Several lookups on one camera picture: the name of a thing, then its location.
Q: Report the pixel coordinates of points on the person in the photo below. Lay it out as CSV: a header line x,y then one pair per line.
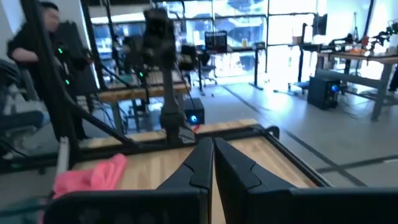
x,y
28,46

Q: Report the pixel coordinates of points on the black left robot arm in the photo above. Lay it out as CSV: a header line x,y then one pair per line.
x,y
169,102

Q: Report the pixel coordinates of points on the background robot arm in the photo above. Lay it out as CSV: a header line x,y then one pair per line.
x,y
136,62
348,43

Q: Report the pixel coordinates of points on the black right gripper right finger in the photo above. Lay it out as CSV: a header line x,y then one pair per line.
x,y
248,199

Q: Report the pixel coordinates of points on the wooden background workbench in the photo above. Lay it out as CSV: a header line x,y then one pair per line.
x,y
373,58

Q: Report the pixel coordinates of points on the black computer box blue light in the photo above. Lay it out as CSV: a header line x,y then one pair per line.
x,y
323,93
194,110

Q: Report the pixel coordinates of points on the neighbouring robot station table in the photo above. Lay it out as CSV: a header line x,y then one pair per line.
x,y
140,91

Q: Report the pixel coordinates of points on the black standing desk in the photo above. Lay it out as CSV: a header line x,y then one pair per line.
x,y
248,48

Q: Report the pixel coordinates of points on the pink cloth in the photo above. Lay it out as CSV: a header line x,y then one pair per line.
x,y
93,177

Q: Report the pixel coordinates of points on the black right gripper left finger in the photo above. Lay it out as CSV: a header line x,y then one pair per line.
x,y
186,205

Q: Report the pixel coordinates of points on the black computer monitor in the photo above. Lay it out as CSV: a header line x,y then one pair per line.
x,y
319,24

